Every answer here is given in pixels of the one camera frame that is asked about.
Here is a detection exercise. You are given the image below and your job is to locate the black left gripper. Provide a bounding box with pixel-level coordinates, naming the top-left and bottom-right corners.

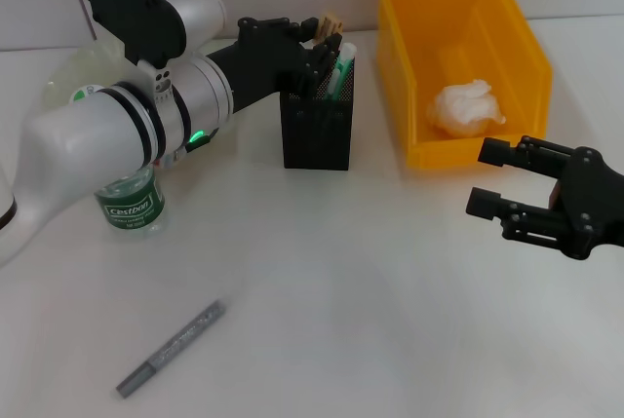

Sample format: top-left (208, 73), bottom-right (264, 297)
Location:
top-left (202, 16), bottom-right (343, 115)

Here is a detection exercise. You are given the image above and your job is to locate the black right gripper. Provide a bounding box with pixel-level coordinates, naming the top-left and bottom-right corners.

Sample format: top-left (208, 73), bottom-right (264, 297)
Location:
top-left (465, 134), bottom-right (624, 261)

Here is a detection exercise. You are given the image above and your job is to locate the small beige eraser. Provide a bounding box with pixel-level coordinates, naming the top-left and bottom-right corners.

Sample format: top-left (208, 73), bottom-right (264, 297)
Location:
top-left (314, 12), bottom-right (345, 45)

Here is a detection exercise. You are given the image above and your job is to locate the green utility knife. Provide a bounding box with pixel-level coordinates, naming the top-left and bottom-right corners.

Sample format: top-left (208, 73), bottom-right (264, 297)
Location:
top-left (314, 42), bottom-right (358, 149)

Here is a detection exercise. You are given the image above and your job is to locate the white paper ball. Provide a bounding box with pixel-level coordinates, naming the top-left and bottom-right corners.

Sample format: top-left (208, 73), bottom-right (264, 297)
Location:
top-left (427, 78), bottom-right (507, 140)

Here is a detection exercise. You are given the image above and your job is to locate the clear plastic water bottle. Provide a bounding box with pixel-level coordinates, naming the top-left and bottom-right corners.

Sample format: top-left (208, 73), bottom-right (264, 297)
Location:
top-left (69, 85), bottom-right (167, 239)

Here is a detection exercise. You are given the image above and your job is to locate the black mesh pen holder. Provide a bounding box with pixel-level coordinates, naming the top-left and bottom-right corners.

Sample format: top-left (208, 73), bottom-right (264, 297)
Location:
top-left (280, 55), bottom-right (356, 171)

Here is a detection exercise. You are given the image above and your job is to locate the green glass fruit plate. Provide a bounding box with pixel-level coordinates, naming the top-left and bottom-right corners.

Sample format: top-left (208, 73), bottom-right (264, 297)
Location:
top-left (41, 42), bottom-right (129, 107)

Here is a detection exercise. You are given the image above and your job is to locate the grey marker pen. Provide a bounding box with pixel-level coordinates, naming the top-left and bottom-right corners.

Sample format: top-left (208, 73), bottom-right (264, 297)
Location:
top-left (115, 298), bottom-right (228, 399)

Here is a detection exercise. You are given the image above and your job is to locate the yellow plastic bin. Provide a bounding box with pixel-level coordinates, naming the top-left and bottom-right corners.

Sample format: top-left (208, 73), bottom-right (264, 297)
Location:
top-left (373, 0), bottom-right (555, 171)

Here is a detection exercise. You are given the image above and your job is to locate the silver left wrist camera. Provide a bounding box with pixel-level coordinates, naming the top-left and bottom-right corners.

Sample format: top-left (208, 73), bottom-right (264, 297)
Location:
top-left (75, 0), bottom-right (227, 79)

